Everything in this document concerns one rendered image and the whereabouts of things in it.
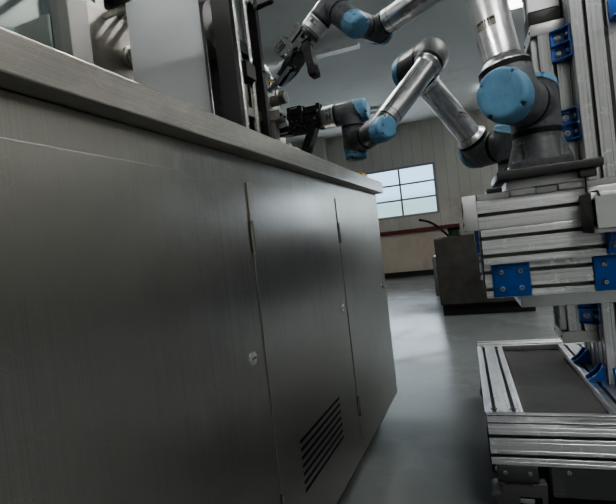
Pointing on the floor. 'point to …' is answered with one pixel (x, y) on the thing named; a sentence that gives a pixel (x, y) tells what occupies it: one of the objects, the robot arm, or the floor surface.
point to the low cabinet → (410, 251)
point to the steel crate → (465, 280)
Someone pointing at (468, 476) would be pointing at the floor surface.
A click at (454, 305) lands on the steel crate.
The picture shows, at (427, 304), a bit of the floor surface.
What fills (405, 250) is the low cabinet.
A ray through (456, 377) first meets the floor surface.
